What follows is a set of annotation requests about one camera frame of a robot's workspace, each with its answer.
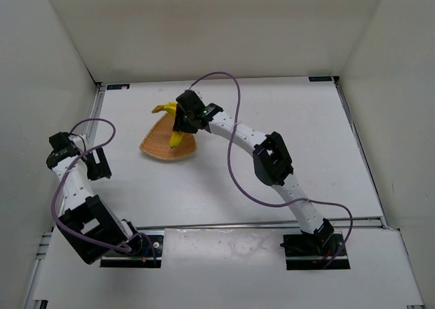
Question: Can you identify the triangular woven fruit basket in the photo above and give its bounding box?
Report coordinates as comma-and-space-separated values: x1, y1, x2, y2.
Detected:
139, 114, 197, 161

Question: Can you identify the blue left corner label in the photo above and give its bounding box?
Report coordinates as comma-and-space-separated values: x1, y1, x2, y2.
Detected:
106, 84, 130, 90

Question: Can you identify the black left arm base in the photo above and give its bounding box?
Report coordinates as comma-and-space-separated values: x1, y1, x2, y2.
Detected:
99, 229, 164, 269

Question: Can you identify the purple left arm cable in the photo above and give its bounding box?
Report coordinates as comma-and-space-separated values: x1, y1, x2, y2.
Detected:
52, 118, 158, 268

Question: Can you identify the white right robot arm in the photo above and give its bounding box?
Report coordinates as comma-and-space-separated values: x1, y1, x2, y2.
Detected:
173, 90, 334, 253

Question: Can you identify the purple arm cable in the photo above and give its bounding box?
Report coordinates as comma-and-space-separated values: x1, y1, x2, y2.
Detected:
186, 71, 353, 268
52, 118, 158, 268

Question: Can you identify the blue right corner label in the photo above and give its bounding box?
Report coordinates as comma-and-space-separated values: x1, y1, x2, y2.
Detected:
309, 76, 332, 82

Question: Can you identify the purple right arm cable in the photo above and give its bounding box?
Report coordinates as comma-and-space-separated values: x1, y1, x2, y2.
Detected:
186, 71, 353, 268

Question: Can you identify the yellow fake banana bunch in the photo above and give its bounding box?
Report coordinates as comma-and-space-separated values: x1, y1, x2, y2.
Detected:
152, 102, 184, 148

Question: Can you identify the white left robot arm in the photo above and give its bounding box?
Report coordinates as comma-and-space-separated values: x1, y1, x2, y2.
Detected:
46, 132, 143, 256

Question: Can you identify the blue corner label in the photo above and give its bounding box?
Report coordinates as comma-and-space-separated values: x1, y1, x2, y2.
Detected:
309, 76, 332, 82
106, 84, 130, 90

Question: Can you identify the aluminium front rail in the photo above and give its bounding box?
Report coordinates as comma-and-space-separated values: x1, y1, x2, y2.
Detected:
137, 217, 391, 231

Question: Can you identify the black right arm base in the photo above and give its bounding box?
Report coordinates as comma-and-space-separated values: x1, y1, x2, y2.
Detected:
280, 234, 351, 271

